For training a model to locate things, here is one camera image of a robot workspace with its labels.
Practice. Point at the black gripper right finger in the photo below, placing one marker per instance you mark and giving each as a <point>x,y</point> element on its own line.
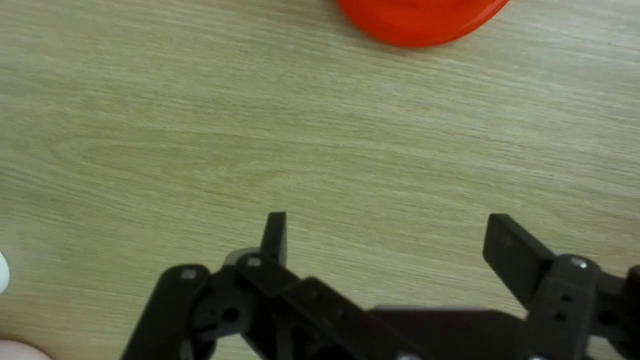
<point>567,300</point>

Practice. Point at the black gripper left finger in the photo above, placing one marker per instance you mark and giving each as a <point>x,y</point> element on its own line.
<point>266,313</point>

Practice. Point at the tall white cup blue band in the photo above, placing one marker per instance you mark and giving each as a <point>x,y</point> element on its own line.
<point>5,273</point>

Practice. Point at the orange round plate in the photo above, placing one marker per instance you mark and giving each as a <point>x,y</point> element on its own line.
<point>421,23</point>

